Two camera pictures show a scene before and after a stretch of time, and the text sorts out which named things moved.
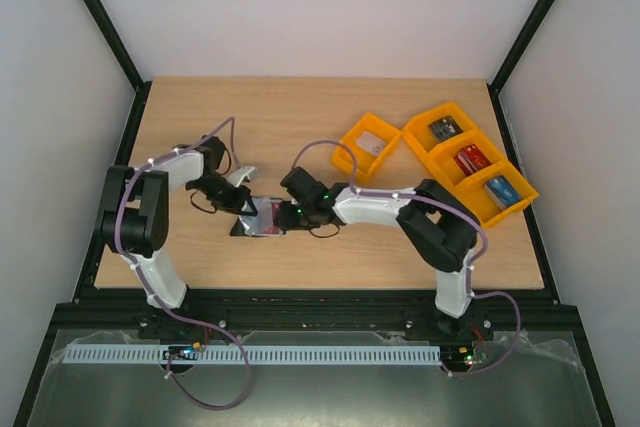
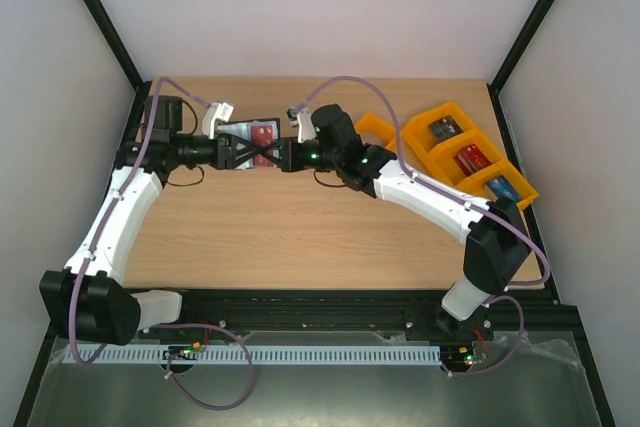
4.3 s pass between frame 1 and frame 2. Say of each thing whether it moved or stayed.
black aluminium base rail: stayed
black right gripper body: moved
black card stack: stayed
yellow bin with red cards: stayed
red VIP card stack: stayed
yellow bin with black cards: stayed
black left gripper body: moved
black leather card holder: moved
